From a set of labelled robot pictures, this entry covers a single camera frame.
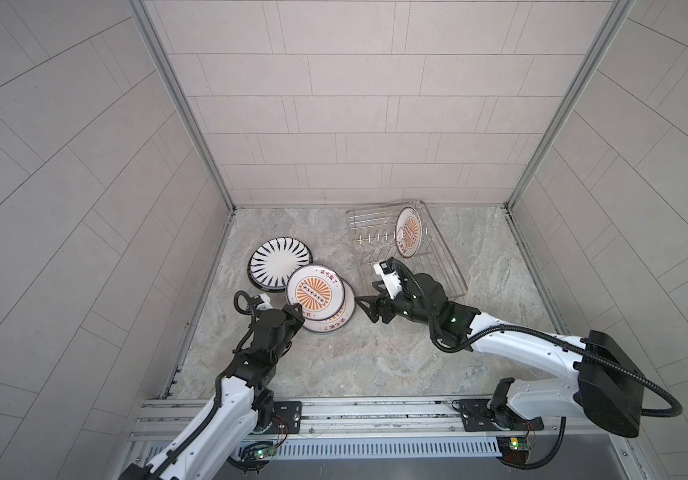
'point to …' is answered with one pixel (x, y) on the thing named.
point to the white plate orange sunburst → (408, 232)
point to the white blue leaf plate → (273, 263)
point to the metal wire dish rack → (373, 232)
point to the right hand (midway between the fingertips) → (362, 297)
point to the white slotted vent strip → (480, 446)
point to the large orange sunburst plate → (318, 290)
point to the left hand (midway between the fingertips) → (311, 300)
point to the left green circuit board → (264, 451)
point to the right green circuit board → (514, 449)
